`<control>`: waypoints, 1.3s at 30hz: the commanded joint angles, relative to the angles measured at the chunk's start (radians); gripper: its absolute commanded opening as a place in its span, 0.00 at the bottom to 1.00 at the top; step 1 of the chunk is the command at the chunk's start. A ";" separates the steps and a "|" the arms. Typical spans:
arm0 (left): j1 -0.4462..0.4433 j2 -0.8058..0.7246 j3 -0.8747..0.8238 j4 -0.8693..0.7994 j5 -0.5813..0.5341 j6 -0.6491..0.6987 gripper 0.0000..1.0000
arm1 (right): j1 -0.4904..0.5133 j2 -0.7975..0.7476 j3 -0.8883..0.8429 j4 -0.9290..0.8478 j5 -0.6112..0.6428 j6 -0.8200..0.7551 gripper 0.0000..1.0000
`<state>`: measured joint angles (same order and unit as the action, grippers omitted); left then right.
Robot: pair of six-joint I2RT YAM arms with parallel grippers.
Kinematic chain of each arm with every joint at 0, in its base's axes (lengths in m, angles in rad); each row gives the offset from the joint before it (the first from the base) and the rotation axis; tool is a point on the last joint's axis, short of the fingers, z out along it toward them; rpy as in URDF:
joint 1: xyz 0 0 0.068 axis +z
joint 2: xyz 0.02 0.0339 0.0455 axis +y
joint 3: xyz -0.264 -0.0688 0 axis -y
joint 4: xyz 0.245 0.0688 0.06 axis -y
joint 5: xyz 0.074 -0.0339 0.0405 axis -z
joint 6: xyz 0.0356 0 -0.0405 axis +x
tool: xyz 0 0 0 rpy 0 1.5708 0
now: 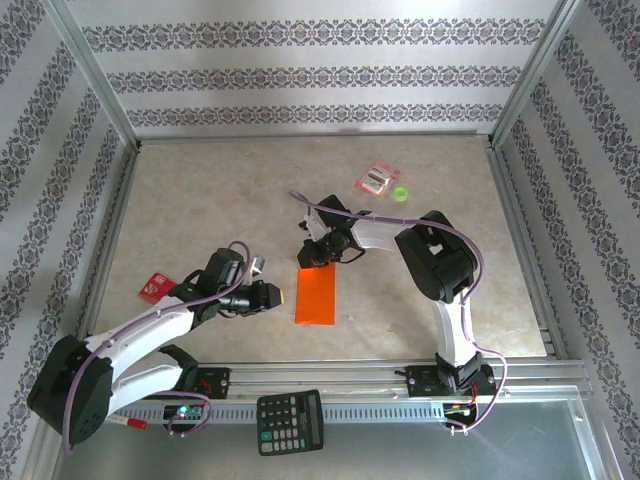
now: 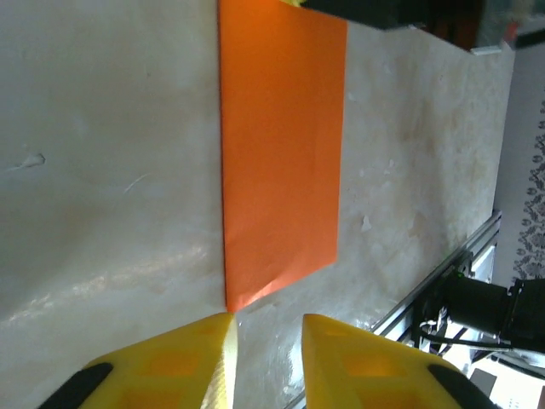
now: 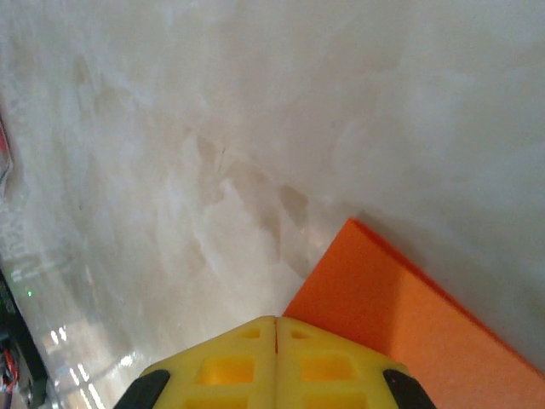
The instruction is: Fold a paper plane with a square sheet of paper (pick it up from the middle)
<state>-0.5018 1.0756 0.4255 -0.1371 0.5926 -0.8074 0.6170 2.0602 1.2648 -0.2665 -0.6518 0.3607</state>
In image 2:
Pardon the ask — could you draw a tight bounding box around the orange paper sheet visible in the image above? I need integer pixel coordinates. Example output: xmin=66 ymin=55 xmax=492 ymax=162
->
xmin=217 ymin=0 xmax=349 ymax=314

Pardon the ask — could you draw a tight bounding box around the aluminium profile frame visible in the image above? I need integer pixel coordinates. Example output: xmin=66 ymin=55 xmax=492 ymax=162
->
xmin=293 ymin=210 xmax=503 ymax=409

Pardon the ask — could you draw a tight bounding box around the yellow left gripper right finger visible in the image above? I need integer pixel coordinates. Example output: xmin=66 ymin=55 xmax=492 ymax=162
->
xmin=301 ymin=314 xmax=503 ymax=409

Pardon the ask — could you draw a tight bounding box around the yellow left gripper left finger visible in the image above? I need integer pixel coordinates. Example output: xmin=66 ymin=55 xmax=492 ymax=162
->
xmin=36 ymin=313 xmax=238 ymax=409

